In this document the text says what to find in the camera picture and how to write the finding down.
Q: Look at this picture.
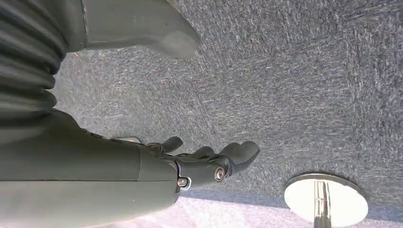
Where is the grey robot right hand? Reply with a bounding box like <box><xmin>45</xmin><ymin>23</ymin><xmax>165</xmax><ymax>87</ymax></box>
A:
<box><xmin>0</xmin><ymin>0</ymin><xmax>261</xmax><ymax>228</ymax></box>

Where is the round steel stand base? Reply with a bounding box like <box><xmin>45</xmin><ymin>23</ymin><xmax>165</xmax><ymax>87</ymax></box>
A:
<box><xmin>283</xmin><ymin>172</ymin><xmax>369</xmax><ymax>228</ymax></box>

